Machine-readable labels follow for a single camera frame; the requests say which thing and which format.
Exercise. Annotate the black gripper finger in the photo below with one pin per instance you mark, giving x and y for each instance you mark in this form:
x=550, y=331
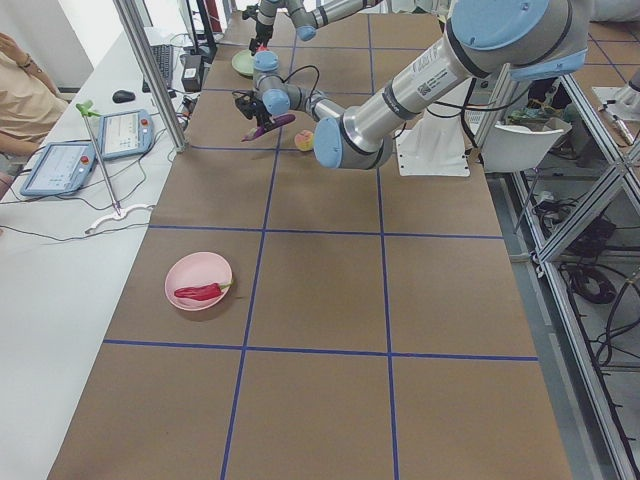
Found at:
x=254, y=45

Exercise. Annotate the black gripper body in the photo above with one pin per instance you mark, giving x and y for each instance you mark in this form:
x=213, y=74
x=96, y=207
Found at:
x=262, y=31
x=259, y=109

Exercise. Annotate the purple eggplant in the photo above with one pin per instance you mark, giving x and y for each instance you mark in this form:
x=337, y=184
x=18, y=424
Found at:
x=277, y=122

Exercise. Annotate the pink green peach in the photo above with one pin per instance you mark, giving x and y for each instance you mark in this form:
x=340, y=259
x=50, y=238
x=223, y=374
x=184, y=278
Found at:
x=304, y=140

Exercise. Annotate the red chili pepper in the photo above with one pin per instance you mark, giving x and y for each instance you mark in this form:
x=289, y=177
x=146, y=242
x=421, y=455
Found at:
x=203, y=292

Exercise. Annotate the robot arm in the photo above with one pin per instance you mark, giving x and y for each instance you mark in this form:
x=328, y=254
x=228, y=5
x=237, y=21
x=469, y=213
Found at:
x=537, y=39
x=306, y=23

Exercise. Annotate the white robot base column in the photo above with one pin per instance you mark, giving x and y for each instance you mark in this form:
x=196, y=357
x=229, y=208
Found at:
x=435, y=146

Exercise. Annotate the green plastic plate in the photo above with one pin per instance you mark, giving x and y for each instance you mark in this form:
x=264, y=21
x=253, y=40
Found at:
x=243, y=63

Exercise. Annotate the black power adapter box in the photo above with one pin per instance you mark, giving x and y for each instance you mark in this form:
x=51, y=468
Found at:
x=192, y=73

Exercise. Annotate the black keyboard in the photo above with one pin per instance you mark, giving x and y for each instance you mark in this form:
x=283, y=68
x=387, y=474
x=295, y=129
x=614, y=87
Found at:
x=164, y=58

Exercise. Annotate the far blue teach pendant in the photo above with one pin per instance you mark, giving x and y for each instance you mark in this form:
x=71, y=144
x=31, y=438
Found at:
x=125, y=134

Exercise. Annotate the blue teach pendant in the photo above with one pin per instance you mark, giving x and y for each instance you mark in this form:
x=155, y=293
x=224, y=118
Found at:
x=62, y=168
x=125, y=134

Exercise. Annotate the black computer mouse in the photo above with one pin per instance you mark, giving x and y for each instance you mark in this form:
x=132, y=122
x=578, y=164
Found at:
x=123, y=96

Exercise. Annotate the pink plastic plate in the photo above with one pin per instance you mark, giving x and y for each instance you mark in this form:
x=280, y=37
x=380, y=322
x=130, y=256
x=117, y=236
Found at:
x=196, y=269

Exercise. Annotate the white curved stand base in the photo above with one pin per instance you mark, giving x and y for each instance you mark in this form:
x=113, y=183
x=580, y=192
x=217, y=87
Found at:
x=119, y=213

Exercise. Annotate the metal rod green clip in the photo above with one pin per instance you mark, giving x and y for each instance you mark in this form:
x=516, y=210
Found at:
x=85, y=110

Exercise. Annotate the near blue teach pendant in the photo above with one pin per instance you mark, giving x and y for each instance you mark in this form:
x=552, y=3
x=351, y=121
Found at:
x=62, y=168

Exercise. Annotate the seated person beige shirt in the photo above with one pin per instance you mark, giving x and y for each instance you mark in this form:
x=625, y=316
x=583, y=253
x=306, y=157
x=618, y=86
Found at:
x=31, y=104

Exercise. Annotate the white plastic bin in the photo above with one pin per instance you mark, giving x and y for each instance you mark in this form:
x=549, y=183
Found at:
x=517, y=147

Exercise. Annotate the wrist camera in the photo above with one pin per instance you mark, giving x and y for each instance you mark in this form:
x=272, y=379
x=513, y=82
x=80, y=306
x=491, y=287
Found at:
x=245, y=102

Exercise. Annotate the aluminium frame post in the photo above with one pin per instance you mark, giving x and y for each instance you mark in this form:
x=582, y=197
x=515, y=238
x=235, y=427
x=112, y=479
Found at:
x=134, y=29

